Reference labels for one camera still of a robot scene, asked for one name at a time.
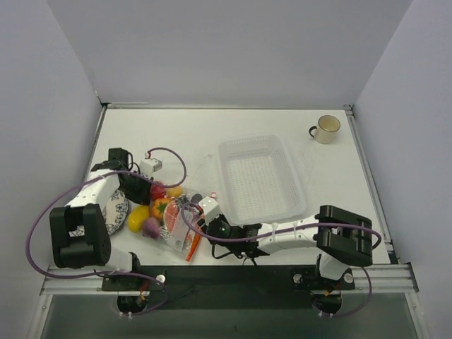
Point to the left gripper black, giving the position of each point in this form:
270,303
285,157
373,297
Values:
142,191

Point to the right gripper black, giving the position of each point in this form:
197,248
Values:
209,226

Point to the fake red pepper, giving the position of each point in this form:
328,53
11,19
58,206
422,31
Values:
157,192

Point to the fake orange bell pepper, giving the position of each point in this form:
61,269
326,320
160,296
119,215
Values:
158,207

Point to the clear zip top bag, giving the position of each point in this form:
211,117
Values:
175,232

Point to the fake purple onion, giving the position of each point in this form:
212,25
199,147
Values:
151,228

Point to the fake purple eggplant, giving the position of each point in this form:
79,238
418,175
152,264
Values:
191,198

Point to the fake yellow orange fruit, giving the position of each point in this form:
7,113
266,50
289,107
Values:
174,192

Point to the fake watermelon slice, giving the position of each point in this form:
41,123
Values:
171,219

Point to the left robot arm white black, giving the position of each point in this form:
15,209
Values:
78,231

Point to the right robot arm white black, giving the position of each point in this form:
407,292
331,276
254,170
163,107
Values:
344,238

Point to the blue floral plate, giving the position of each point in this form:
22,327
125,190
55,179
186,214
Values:
115,212

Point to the white plastic basket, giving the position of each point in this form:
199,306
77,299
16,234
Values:
259,181

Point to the cream enamel mug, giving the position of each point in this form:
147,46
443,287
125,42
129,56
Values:
325,130

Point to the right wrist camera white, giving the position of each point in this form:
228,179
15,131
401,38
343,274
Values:
211,209

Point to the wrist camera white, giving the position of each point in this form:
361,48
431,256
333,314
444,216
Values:
148,167
211,209

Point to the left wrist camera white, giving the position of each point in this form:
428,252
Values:
148,167

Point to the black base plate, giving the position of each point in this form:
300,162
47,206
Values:
240,287

